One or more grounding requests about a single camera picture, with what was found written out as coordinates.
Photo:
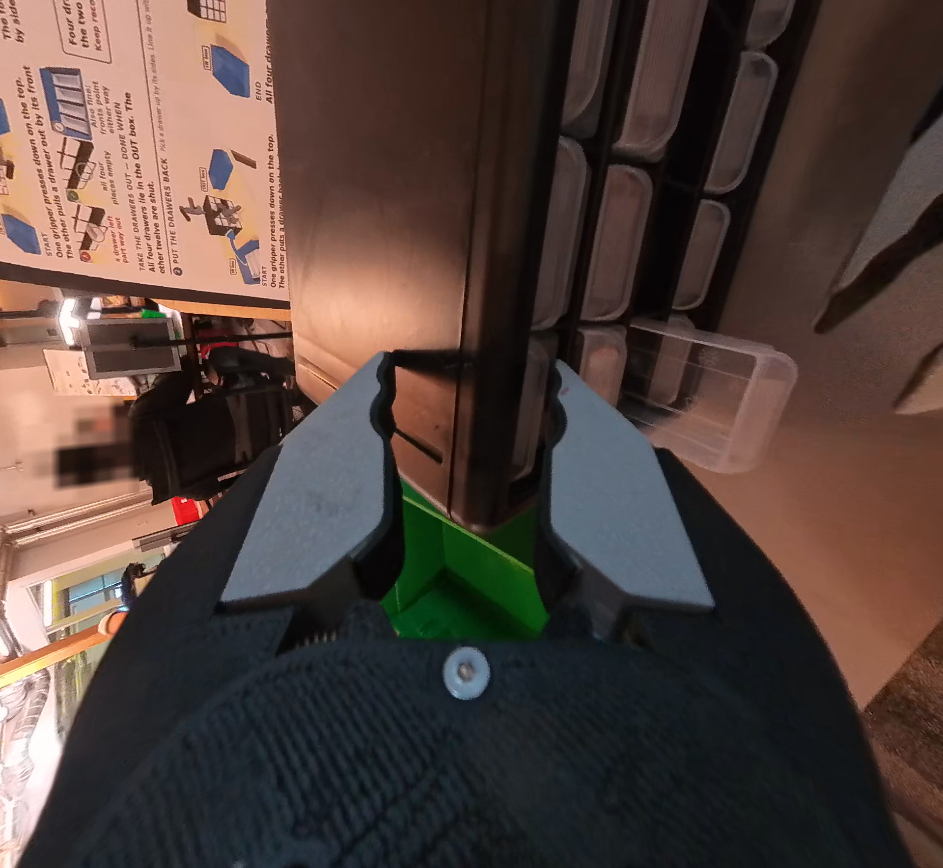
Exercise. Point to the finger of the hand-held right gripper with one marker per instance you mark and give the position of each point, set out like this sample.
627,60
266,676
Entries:
924,386
899,212

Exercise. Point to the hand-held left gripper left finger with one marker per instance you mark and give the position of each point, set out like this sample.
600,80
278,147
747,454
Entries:
317,507

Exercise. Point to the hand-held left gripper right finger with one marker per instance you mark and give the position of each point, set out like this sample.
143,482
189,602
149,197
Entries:
626,514

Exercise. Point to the clear plastic drawer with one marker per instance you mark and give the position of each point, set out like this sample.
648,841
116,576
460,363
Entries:
722,404

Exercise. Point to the green plastic bin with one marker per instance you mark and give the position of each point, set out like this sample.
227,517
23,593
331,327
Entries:
471,588

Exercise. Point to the bank of clear drawers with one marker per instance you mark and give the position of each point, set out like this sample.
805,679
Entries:
663,58

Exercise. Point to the black drawer cabinet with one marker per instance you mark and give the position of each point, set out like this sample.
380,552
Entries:
405,146

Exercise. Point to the black office chair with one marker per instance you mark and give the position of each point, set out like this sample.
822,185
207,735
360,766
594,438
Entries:
221,433

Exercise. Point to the red crate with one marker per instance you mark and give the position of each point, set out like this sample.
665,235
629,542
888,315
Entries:
188,512

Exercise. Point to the grey monitor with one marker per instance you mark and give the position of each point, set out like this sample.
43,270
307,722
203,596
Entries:
132,360

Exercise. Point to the wooden beam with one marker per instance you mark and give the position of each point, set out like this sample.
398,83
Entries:
66,651

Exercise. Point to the white lamp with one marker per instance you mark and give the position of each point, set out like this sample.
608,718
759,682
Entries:
71,312

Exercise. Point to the printed instruction poster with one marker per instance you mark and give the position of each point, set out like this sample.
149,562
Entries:
132,109

